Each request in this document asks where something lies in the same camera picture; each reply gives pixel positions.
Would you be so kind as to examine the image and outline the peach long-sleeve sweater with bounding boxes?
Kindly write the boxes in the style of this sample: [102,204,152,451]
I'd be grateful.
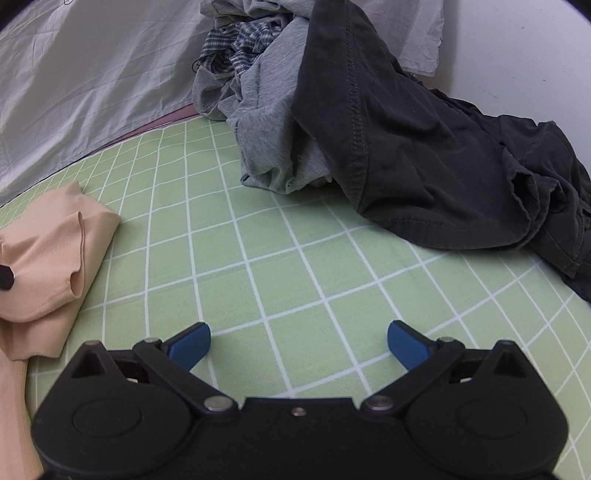
[1,181,121,479]

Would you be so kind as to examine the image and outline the green grid bed sheet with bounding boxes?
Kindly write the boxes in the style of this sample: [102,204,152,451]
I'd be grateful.
[1,119,590,479]

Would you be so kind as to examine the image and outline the black crumpled garment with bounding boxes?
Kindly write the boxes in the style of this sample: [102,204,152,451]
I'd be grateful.
[291,1,590,299]

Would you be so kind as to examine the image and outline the grey carrot-print quilt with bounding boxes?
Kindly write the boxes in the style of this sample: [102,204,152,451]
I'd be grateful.
[0,0,447,206]

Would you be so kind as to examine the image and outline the pink under sheet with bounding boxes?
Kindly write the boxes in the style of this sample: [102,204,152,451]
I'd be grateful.
[68,104,199,162]

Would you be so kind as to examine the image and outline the grey crumpled t-shirt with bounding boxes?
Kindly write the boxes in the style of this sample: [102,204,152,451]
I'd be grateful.
[192,1,332,194]

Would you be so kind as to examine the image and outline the blue checkered shirt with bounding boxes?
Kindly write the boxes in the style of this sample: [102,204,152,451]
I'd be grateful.
[193,15,291,75]

